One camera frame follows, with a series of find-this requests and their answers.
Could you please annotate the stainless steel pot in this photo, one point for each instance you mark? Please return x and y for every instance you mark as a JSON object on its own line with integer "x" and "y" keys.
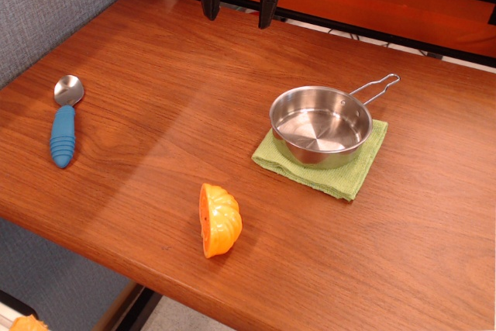
{"x": 325, "y": 128}

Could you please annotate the green folded cloth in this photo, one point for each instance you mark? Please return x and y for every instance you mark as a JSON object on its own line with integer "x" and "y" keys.
{"x": 342, "y": 182}

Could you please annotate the orange panel black frame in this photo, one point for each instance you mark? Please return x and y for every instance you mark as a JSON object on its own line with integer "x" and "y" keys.
{"x": 461, "y": 29}

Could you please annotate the orange plastic half fruit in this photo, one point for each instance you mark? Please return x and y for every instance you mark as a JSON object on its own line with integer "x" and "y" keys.
{"x": 221, "y": 222}

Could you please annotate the blue handled metal spoon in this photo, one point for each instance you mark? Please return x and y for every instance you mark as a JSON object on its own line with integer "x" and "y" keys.
{"x": 68, "y": 91}

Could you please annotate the orange toy on floor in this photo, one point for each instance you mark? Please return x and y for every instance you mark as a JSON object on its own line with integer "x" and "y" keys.
{"x": 28, "y": 323}

